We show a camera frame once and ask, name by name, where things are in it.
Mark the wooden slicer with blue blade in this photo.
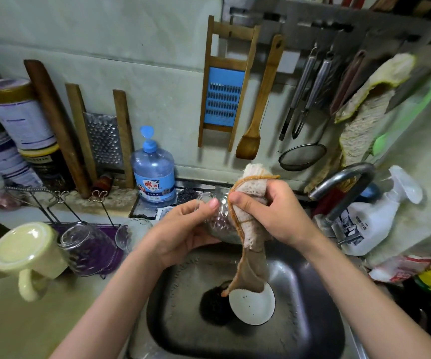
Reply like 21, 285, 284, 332
198, 15, 261, 152

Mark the chrome faucet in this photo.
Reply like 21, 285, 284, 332
308, 162, 376, 238

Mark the yellowish loofah sponge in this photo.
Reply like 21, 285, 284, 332
334, 53, 417, 124

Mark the dark steel wool scrubber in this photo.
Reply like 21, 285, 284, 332
176, 187, 202, 206

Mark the person's left hand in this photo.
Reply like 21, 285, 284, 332
139, 198, 221, 270

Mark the blue dish soap pump bottle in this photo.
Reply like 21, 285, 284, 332
131, 126, 176, 208

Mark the person's right hand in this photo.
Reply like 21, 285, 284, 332
228, 179, 320, 253

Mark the red and white plastic bag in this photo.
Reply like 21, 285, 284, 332
368, 255, 431, 284

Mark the beige dishcloth with orange edge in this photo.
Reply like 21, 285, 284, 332
221, 163, 281, 298

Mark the wooden spatula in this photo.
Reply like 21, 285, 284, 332
236, 34, 286, 160

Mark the person's right forearm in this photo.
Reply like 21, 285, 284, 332
299, 231, 431, 359

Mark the metal wall utensil rail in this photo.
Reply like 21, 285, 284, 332
221, 0, 431, 56

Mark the white spray bottle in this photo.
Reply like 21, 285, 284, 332
336, 165, 424, 257

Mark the green handled brush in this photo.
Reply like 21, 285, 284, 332
372, 75, 431, 157

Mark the cream ceramic mug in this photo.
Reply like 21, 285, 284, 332
0, 221, 69, 303

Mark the black sink drain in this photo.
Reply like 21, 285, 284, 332
199, 282, 235, 326

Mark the person's left forearm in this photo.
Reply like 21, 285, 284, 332
49, 241, 168, 359

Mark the metal mesh strainer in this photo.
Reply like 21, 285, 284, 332
278, 117, 332, 172

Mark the beige mesh cloth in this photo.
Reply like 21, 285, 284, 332
305, 90, 396, 194

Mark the wooden rolling pin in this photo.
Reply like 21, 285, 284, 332
23, 59, 91, 199

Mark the metal wire rack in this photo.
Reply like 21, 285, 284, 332
5, 185, 119, 229

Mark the white purple tin with gold lid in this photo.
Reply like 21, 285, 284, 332
0, 78, 58, 151

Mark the steel handled kitchen tool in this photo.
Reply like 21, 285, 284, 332
279, 44, 319, 142
292, 51, 334, 140

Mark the stainless steel sink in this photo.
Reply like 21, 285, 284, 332
127, 241, 367, 359

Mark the dark tin with gold lid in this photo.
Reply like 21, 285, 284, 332
18, 143, 76, 193

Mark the wooden framed metal grater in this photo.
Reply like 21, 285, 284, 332
65, 83, 136, 189

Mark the white round sink plug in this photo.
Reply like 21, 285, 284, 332
228, 282, 276, 326

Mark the clear textured drinking glass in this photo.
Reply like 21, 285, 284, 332
196, 190, 247, 245

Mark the small red bottle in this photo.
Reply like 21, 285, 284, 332
90, 174, 114, 195

